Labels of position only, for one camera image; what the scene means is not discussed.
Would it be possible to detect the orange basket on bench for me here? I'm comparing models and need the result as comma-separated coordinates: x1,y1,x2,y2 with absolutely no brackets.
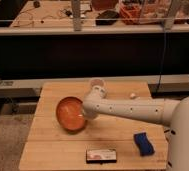
119,4,141,25

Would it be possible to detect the black rectangular box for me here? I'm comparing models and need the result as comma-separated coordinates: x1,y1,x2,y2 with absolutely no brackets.
86,149,117,164

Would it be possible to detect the black cloth on bench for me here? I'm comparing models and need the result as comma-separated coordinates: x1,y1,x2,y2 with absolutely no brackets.
95,10,119,26

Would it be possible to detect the orange ceramic bowl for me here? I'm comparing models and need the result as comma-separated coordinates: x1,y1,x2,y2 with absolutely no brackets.
56,97,86,131

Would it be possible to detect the blue sponge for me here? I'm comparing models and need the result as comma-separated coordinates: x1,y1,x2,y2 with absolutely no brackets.
134,132,155,156

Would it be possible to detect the black hanging cable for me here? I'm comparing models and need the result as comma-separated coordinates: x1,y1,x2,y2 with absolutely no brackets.
154,19,168,95

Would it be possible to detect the translucent plastic cup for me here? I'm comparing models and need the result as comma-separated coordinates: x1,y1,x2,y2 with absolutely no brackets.
89,78,105,88

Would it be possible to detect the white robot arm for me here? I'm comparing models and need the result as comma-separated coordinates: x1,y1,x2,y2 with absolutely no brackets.
83,86,189,171

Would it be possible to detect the metal vertical post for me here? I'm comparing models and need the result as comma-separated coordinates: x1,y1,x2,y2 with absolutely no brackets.
71,0,81,31

